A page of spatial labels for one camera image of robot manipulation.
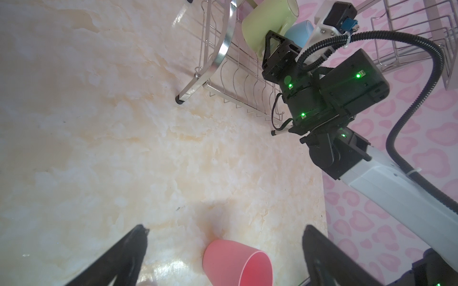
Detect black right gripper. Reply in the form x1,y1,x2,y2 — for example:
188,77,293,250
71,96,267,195
262,31,390,136

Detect light blue ceramic mug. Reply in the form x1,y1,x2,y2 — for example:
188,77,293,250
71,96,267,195
285,20,314,48

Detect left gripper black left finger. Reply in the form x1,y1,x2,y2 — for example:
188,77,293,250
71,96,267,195
68,225,149,286

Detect steel two-tier dish rack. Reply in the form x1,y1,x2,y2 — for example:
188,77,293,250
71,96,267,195
175,1,458,119

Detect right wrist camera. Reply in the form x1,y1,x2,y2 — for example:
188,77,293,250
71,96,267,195
304,1,359,48

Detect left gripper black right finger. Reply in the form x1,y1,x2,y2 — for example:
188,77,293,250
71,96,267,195
302,225,380,286

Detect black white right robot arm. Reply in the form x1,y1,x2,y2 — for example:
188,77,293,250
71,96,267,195
262,31,458,286

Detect opaque pink plastic cup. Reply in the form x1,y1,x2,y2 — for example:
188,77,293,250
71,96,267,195
202,240,274,286

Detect light green ceramic mug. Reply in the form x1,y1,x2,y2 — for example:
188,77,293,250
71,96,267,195
241,0,299,60

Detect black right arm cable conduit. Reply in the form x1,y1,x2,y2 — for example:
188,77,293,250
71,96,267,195
295,30,458,215

